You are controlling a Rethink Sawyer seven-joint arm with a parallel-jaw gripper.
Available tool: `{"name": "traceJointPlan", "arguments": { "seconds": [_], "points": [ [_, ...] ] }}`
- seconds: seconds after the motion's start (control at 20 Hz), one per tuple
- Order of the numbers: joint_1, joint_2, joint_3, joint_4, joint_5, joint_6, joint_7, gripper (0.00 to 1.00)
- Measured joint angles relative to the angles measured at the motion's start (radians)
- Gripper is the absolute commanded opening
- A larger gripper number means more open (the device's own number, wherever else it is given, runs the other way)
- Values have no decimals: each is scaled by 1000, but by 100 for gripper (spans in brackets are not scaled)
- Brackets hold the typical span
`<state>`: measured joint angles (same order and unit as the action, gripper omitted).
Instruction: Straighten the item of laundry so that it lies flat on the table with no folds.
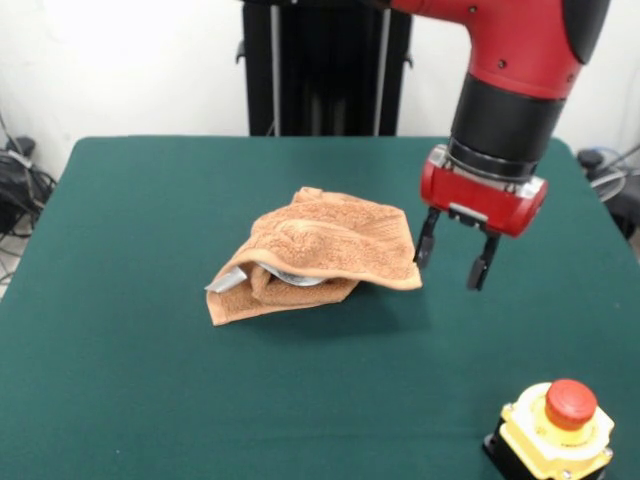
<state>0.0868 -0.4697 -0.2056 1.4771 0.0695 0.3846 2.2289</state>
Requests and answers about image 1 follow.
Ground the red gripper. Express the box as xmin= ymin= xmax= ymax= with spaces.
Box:
xmin=412 ymin=144 xmax=550 ymax=292

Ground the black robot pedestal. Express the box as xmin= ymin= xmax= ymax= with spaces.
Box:
xmin=234 ymin=0 xmax=416 ymax=137

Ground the black cable bundle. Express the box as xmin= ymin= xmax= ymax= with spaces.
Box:
xmin=0 ymin=109 xmax=59 ymax=286

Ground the orange terry towel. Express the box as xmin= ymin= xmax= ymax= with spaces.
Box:
xmin=203 ymin=186 xmax=424 ymax=328

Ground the dark green table cloth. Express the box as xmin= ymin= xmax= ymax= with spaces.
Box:
xmin=0 ymin=135 xmax=640 ymax=480

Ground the yellow emergency stop button box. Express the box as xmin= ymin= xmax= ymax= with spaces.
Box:
xmin=481 ymin=378 xmax=616 ymax=480

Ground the grey cable coil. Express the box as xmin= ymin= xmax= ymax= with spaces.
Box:
xmin=576 ymin=144 xmax=640 ymax=241

